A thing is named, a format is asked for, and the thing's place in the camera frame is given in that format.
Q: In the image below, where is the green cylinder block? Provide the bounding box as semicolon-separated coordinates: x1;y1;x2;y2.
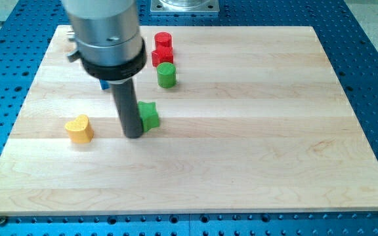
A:
156;62;177;89

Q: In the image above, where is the blue block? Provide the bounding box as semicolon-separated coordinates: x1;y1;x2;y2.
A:
99;80;110;90

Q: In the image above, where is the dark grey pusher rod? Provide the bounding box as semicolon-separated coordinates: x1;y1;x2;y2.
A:
109;77;143;138

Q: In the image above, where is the light wooden board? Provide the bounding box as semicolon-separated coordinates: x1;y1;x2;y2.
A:
0;26;378;216

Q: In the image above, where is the green star block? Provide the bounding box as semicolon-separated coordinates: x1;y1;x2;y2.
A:
138;101;160;132

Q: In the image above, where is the yellow heart block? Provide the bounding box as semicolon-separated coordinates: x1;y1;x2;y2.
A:
64;115;94;144

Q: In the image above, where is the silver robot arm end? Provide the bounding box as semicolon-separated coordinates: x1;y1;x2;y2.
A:
62;0;146;82

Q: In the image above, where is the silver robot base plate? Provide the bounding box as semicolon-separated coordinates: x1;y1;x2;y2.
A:
150;0;220;14

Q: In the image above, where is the red cylinder block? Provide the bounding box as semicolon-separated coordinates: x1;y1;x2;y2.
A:
154;31;173;48

